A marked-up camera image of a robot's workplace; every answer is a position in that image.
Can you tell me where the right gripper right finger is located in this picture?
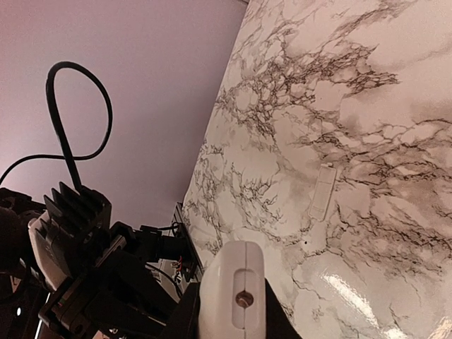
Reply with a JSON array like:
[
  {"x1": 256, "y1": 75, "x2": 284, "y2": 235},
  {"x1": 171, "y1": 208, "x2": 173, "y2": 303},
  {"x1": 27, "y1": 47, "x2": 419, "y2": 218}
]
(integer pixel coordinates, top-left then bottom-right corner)
[{"x1": 265, "y1": 279, "x2": 302, "y2": 339}]

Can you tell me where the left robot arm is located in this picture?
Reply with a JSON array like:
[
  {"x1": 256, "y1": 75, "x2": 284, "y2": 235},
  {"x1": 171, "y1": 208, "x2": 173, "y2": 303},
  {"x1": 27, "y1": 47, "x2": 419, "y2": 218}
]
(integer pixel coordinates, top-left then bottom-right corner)
[{"x1": 1, "y1": 184, "x2": 182, "y2": 338}]

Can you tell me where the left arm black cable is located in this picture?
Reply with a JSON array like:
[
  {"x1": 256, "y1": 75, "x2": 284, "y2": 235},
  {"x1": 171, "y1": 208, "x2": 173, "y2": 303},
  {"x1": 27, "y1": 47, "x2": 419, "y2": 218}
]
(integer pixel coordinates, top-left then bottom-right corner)
[{"x1": 0, "y1": 61, "x2": 114, "y2": 194}]

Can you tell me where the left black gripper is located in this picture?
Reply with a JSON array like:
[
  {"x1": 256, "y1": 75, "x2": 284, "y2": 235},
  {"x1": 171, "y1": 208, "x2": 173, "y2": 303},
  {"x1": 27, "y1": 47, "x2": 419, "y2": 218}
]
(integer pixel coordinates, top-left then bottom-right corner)
[{"x1": 39, "y1": 222, "x2": 177, "y2": 332}]

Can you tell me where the white battery compartment cover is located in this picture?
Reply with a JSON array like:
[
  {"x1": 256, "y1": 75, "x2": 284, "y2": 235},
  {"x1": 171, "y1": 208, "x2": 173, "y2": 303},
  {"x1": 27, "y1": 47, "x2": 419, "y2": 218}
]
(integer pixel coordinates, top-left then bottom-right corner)
[{"x1": 309, "y1": 163, "x2": 337, "y2": 221}]

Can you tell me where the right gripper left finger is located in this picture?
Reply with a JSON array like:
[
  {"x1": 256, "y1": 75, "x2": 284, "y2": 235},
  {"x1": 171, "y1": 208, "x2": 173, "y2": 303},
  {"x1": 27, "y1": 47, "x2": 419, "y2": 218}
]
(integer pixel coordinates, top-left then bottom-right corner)
[{"x1": 162, "y1": 282, "x2": 201, "y2": 339}]

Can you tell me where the white remote control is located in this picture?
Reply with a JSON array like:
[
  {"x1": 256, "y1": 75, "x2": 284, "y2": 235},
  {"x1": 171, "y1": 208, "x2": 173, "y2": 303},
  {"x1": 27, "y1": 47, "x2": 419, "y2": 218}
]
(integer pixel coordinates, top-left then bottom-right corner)
[{"x1": 198, "y1": 241, "x2": 266, "y2": 339}]

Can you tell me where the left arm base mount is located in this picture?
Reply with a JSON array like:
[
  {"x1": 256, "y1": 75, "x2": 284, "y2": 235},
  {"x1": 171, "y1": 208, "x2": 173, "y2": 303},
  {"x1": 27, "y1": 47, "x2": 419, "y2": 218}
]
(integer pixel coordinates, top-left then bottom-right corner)
[{"x1": 137, "y1": 222, "x2": 202, "y2": 282}]

